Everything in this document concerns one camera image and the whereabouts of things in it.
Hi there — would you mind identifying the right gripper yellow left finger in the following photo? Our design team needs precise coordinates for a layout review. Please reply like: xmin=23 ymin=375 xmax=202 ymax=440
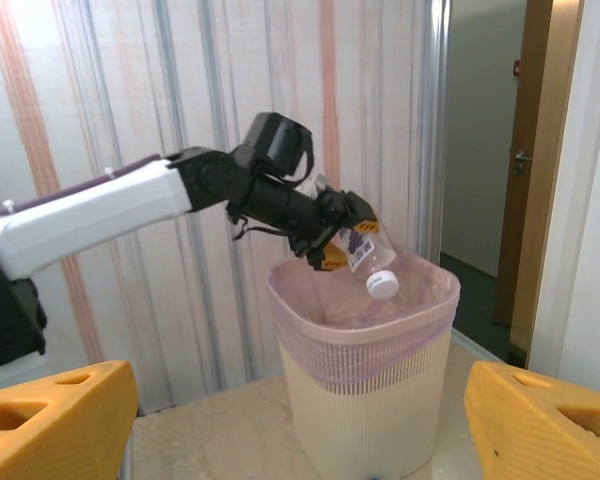
xmin=0 ymin=359 xmax=140 ymax=480

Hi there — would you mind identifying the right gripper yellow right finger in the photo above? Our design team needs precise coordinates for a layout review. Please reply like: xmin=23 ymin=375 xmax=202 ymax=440
xmin=463 ymin=360 xmax=600 ymax=480

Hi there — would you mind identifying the square bottle purple grape label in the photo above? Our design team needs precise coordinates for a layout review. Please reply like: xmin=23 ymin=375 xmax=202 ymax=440
xmin=324 ymin=222 xmax=401 ymax=301

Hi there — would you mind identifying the pink translucent bin liner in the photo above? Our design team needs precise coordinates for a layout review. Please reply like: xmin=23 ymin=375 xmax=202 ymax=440
xmin=266 ymin=247 xmax=462 ymax=396

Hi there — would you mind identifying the beige ribbed plastic bin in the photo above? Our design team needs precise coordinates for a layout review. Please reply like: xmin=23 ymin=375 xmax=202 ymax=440
xmin=266 ymin=247 xmax=462 ymax=479

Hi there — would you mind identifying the dark wooden door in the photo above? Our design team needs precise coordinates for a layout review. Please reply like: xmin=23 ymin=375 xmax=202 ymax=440
xmin=494 ymin=0 xmax=554 ymax=329

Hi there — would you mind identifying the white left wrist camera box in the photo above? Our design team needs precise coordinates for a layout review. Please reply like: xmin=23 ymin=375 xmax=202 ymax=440
xmin=299 ymin=172 xmax=334 ymax=201

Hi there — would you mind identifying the aluminium corner post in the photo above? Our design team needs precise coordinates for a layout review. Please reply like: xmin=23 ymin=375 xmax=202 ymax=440
xmin=419 ymin=0 xmax=452 ymax=261

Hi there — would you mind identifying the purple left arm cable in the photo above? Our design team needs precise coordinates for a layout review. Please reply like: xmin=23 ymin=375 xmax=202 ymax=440
xmin=0 ymin=153 xmax=162 ymax=221

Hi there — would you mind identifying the metal door handle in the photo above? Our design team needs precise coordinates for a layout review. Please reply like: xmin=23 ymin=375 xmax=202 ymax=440
xmin=509 ymin=148 xmax=534 ymax=176

